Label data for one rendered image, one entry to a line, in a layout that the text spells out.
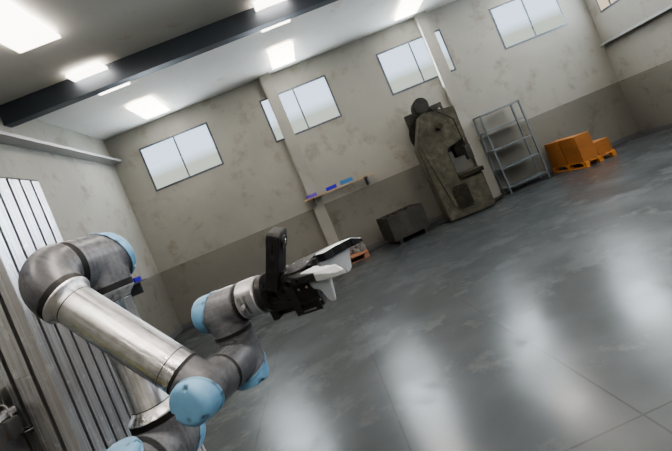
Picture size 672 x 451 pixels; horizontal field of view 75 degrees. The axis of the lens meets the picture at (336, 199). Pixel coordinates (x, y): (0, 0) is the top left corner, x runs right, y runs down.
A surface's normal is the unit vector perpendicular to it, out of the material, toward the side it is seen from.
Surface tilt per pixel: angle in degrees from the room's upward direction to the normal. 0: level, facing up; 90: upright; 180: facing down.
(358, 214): 90
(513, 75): 90
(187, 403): 90
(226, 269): 90
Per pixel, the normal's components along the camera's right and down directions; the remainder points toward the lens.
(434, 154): -0.06, 0.04
